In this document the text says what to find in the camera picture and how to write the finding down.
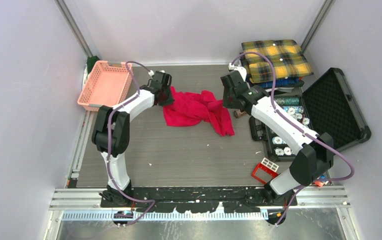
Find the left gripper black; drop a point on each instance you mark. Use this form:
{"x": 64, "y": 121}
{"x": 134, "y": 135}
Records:
{"x": 170, "y": 100}

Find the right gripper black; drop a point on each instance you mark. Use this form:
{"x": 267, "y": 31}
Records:
{"x": 226, "y": 103}

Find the red garment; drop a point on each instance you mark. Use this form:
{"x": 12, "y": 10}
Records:
{"x": 190, "y": 109}

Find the yellow plaid flannel shirt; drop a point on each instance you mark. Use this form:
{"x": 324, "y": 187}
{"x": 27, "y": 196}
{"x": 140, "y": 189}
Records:
{"x": 286, "y": 57}

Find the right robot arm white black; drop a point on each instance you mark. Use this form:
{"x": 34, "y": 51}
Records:
{"x": 313, "y": 151}

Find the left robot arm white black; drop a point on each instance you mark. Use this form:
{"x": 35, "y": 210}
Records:
{"x": 111, "y": 133}

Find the pink plastic laundry basket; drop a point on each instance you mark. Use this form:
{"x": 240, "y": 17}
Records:
{"x": 107, "y": 85}

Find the brown poker chip roll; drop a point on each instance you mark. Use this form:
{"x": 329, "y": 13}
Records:
{"x": 239, "y": 114}

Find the blue plaid folded shirt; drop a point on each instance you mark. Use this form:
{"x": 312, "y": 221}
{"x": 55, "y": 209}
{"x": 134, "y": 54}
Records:
{"x": 290, "y": 82}

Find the green and white cloth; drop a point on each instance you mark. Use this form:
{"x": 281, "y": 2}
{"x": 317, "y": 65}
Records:
{"x": 89, "y": 65}

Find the black foam-lined carrying case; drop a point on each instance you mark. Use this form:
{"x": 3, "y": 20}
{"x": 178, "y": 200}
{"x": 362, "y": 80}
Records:
{"x": 328, "y": 106}

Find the blue toy figure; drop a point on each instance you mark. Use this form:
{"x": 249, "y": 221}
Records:
{"x": 321, "y": 181}

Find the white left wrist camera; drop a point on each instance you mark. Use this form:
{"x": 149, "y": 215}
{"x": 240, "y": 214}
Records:
{"x": 152, "y": 73}

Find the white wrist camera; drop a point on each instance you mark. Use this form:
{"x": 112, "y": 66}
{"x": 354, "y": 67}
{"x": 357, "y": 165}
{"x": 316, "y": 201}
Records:
{"x": 242, "y": 71}
{"x": 152, "y": 73}

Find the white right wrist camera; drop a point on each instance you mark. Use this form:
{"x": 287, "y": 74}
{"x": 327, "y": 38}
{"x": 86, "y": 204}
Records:
{"x": 242, "y": 71}

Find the red plastic frame block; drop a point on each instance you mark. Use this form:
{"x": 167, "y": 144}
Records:
{"x": 266, "y": 166}

